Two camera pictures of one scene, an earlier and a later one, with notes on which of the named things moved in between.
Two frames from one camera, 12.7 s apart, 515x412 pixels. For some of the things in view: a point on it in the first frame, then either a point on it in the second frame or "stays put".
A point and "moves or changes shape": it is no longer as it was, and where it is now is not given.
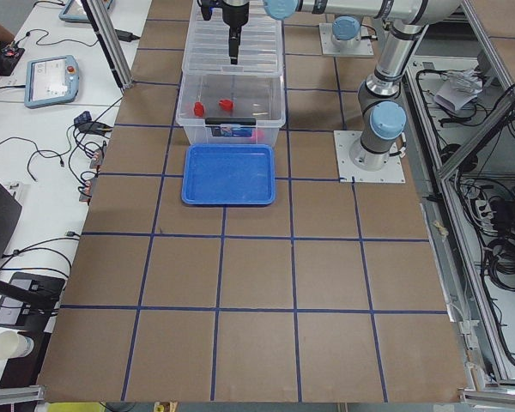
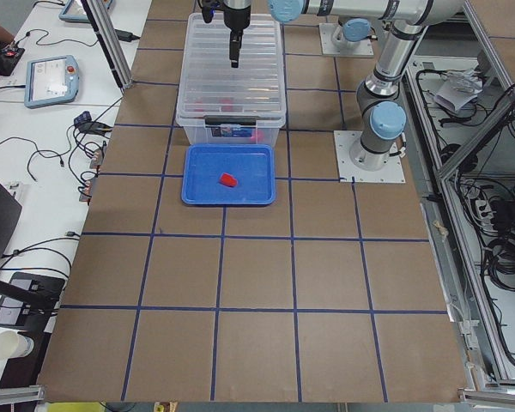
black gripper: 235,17 stays put
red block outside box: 258,136 stays put
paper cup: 10,344 stays put
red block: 227,105 to 227,179
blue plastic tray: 228,174 stays put
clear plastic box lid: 207,51 moves or changes shape
